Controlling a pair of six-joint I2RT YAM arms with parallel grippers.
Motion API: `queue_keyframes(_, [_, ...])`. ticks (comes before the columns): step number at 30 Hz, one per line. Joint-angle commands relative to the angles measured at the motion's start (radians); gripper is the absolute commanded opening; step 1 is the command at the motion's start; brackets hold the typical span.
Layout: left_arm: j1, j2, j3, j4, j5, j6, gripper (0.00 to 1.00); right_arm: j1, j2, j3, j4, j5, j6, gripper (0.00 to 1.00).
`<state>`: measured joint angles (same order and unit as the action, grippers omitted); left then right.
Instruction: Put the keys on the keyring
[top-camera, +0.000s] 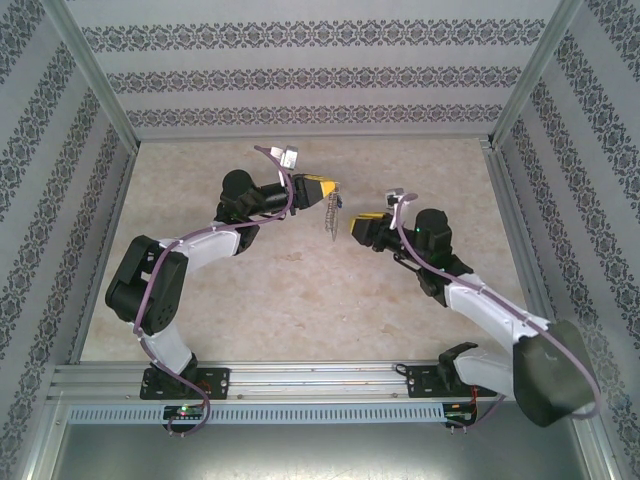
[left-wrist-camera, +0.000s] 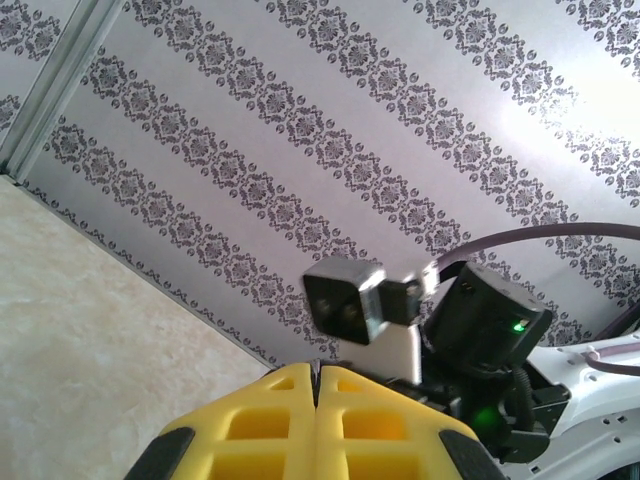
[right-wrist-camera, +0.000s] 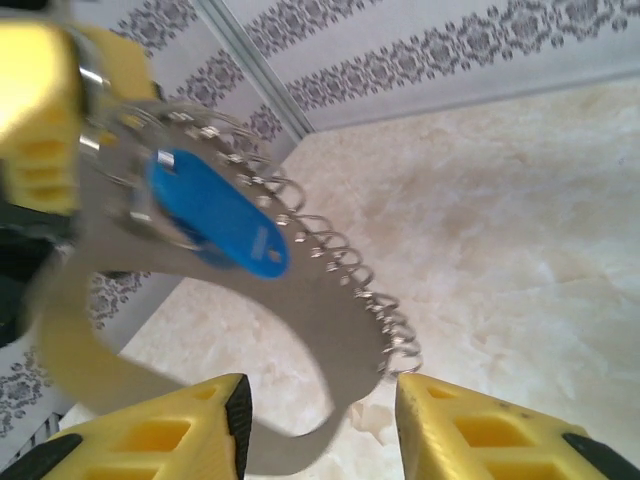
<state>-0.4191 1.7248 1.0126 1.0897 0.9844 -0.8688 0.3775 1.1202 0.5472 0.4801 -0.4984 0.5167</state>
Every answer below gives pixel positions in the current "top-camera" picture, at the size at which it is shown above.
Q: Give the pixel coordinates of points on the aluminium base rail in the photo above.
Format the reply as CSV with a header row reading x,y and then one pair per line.
x,y
320,380

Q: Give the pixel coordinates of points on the controller board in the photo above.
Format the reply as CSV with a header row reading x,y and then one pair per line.
x,y
185,411
457,415

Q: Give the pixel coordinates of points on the grey metal sheet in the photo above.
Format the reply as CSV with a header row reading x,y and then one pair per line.
x,y
320,455

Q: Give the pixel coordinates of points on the aluminium frame post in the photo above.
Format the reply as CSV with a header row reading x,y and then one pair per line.
x,y
95,70
537,70

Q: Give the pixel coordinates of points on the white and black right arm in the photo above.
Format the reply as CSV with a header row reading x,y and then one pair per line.
x,y
485,312

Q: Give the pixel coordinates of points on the left controller board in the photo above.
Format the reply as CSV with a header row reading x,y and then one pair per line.
x,y
185,411

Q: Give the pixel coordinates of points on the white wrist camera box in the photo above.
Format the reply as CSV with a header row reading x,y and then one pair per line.
x,y
394,197
289,157

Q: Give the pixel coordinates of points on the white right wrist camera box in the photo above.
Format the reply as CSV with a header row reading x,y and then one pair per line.
x,y
394,197

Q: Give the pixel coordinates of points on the right controller board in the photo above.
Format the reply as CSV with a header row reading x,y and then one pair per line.
x,y
457,415

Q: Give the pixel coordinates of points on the aluminium right frame post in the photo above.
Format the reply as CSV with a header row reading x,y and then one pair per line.
x,y
537,70

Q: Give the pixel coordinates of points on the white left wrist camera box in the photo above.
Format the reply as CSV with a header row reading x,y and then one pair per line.
x,y
289,157

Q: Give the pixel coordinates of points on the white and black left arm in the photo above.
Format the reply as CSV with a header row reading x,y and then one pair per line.
x,y
210,247

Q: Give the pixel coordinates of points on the aluminium left frame post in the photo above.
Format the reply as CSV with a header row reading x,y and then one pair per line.
x,y
95,70

